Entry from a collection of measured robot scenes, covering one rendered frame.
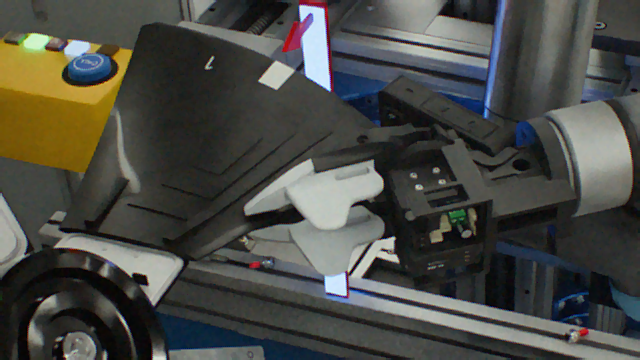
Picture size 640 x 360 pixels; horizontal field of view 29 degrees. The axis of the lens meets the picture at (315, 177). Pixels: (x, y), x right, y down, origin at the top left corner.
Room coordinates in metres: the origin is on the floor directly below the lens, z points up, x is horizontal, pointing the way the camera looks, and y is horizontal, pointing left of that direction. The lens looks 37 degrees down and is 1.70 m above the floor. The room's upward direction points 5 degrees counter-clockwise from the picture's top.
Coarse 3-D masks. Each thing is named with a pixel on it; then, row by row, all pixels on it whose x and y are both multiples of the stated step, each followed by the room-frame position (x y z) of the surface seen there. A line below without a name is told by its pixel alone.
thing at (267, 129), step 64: (192, 64) 0.82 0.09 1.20; (256, 64) 0.82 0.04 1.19; (128, 128) 0.75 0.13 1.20; (192, 128) 0.74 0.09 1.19; (256, 128) 0.75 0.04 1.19; (320, 128) 0.76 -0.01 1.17; (128, 192) 0.68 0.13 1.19; (192, 192) 0.67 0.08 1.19; (256, 192) 0.68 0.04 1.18; (192, 256) 0.61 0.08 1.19
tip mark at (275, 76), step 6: (270, 66) 0.82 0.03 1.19; (276, 66) 0.82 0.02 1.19; (282, 66) 0.83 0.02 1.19; (270, 72) 0.82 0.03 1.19; (276, 72) 0.82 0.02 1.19; (282, 72) 0.82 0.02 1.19; (288, 72) 0.82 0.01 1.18; (264, 78) 0.81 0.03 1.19; (270, 78) 0.81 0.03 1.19; (276, 78) 0.81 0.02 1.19; (282, 78) 0.81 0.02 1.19; (270, 84) 0.80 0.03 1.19; (276, 84) 0.80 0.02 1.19
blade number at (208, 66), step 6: (204, 54) 0.83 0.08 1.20; (210, 54) 0.83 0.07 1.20; (216, 54) 0.83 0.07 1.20; (198, 60) 0.82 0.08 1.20; (204, 60) 0.82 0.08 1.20; (210, 60) 0.82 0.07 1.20; (216, 60) 0.82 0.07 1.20; (222, 60) 0.82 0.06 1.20; (198, 66) 0.81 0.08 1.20; (204, 66) 0.81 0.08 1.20; (210, 66) 0.81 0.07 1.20; (216, 66) 0.82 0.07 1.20; (222, 66) 0.82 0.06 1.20; (204, 72) 0.81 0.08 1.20; (210, 72) 0.81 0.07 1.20; (216, 72) 0.81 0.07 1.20
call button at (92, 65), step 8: (80, 56) 1.05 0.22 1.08; (88, 56) 1.05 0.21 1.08; (96, 56) 1.05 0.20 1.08; (104, 56) 1.04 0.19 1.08; (72, 64) 1.03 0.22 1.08; (80, 64) 1.03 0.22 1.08; (88, 64) 1.03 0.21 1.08; (96, 64) 1.03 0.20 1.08; (104, 64) 1.03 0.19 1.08; (72, 72) 1.02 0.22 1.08; (80, 72) 1.02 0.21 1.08; (88, 72) 1.02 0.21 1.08; (96, 72) 1.02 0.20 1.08; (104, 72) 1.02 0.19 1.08; (80, 80) 1.02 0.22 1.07; (88, 80) 1.02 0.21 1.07
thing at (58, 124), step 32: (0, 64) 1.06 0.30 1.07; (32, 64) 1.06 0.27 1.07; (64, 64) 1.05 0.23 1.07; (128, 64) 1.04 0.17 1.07; (0, 96) 1.02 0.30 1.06; (32, 96) 1.01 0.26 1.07; (64, 96) 1.00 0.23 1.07; (96, 96) 0.99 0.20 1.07; (0, 128) 1.03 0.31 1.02; (32, 128) 1.01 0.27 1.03; (64, 128) 0.99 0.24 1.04; (96, 128) 0.98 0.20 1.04; (32, 160) 1.02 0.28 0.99; (64, 160) 1.00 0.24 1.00
